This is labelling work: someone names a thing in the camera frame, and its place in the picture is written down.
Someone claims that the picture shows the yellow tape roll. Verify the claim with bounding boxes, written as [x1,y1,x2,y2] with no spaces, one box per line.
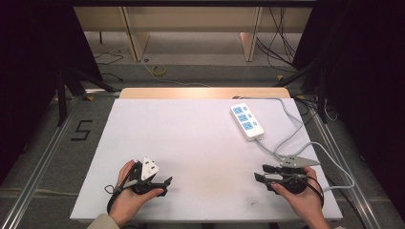
[150,64,167,77]

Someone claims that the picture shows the grey power strip cable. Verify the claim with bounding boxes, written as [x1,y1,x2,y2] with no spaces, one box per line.
[233,95,356,192]

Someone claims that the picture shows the white power strip blue sockets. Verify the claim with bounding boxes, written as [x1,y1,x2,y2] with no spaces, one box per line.
[229,102,266,142]

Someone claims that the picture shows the black gripper cord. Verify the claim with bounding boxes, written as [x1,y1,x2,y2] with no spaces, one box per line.
[299,174,326,208]
[104,162,141,215]

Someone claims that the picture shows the black right gripper cord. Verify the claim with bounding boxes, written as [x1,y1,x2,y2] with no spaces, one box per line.
[299,174,326,208]

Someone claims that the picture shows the black left gripper cord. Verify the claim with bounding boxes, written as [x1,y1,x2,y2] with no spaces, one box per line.
[104,162,141,215]

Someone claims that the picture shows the beige wooden desk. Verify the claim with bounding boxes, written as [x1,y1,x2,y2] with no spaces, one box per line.
[73,5,314,63]

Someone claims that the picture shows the black curtain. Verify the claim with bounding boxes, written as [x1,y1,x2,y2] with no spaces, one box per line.
[290,0,405,222]
[0,0,104,187]

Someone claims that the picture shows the bundle of black cables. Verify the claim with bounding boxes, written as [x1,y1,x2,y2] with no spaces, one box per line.
[255,6,309,74]

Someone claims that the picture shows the thin white floor cable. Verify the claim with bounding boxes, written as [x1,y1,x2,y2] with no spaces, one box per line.
[142,60,212,88]

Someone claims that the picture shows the black metal stand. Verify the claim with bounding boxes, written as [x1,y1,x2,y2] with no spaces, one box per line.
[274,58,330,125]
[54,65,119,128]

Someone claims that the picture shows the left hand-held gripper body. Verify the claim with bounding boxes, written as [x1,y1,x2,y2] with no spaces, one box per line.
[129,156,160,196]

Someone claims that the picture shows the wooden table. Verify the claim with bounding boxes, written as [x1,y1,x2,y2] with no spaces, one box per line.
[118,87,291,100]

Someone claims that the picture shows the thin black floor cable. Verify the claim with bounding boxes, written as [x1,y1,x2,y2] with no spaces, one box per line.
[93,50,126,82]

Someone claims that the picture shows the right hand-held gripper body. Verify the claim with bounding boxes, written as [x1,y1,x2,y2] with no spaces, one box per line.
[278,155,321,196]

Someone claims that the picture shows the person's left hand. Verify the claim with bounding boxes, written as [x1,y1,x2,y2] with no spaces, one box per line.
[108,159,165,229]

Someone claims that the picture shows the person's right hand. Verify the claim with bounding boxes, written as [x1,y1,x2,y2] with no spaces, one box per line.
[270,166,332,229]

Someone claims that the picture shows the aluminium floor rail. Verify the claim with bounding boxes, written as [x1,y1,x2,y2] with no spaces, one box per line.
[295,94,385,229]
[0,89,122,229]

